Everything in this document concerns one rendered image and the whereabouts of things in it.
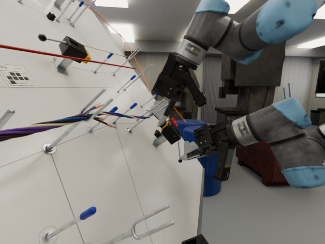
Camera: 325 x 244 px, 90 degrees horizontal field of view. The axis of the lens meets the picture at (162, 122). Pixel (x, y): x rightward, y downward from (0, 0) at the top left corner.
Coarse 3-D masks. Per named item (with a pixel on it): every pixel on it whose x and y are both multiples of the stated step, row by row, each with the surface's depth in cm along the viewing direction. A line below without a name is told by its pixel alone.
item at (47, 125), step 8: (96, 104) 26; (88, 112) 23; (56, 120) 18; (64, 120) 19; (72, 120) 20; (80, 120) 22; (96, 120) 24; (16, 128) 14; (24, 128) 15; (32, 128) 16; (40, 128) 16; (48, 128) 17; (0, 136) 13; (8, 136) 14; (16, 136) 14; (24, 136) 15
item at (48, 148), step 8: (104, 88) 21; (96, 96) 21; (88, 104) 22; (104, 104) 21; (80, 112) 23; (96, 112) 22; (88, 120) 22; (72, 128) 23; (64, 136) 24; (48, 144) 26; (56, 144) 25; (48, 152) 25
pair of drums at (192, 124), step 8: (192, 120) 279; (200, 120) 279; (184, 128) 216; (192, 128) 216; (184, 136) 206; (192, 136) 192; (200, 160) 192; (208, 160) 191; (216, 160) 193; (208, 168) 192; (208, 176) 194; (208, 184) 196; (216, 184) 200; (208, 192) 198; (216, 192) 203
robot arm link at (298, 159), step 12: (276, 144) 37; (288, 144) 35; (300, 144) 34; (312, 144) 38; (276, 156) 38; (288, 156) 35; (300, 156) 34; (312, 156) 34; (324, 156) 38; (288, 168) 36; (300, 168) 34; (312, 168) 33; (324, 168) 33; (288, 180) 37; (300, 180) 34; (312, 180) 33; (324, 180) 33
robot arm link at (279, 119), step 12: (264, 108) 40; (276, 108) 37; (288, 108) 35; (300, 108) 34; (252, 120) 40; (264, 120) 38; (276, 120) 36; (288, 120) 35; (300, 120) 34; (252, 132) 40; (264, 132) 38; (276, 132) 37; (288, 132) 35; (300, 132) 35
